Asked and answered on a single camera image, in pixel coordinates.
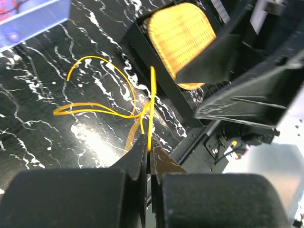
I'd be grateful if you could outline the woven orange bamboo mat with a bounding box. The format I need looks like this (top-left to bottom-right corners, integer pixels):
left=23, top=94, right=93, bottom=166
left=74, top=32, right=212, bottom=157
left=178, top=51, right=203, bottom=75
left=147, top=2, right=216, bottom=81

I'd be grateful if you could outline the lavender plastic tray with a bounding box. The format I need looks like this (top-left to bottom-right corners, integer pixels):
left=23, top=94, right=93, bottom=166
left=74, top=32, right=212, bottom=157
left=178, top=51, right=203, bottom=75
left=0, top=0, right=71, bottom=52

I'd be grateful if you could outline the yellow thin cable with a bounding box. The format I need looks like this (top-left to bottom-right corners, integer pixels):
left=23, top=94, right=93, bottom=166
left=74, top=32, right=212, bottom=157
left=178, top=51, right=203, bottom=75
left=52, top=56, right=157, bottom=155

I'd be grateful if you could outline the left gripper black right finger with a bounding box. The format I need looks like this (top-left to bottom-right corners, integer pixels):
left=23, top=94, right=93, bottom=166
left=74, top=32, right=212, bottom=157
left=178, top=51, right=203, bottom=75
left=149, top=140, right=289, bottom=228

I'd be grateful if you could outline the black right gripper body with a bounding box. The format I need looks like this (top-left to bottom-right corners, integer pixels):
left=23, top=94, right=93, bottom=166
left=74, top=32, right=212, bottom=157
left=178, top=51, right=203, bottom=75
left=223, top=0, right=304, bottom=71

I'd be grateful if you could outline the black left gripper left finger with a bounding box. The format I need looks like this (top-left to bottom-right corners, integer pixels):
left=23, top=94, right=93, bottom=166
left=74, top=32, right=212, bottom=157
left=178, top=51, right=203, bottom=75
left=0, top=135, right=148, bottom=228

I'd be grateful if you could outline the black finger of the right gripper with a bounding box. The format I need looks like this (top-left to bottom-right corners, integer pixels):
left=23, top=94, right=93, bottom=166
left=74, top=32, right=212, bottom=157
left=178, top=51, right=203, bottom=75
left=175, top=34, right=241, bottom=84
left=194, top=51, right=304, bottom=129

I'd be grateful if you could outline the orange thin cable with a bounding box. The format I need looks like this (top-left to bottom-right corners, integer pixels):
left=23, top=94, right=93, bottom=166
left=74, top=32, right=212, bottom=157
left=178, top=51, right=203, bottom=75
left=0, top=0, right=19, bottom=21

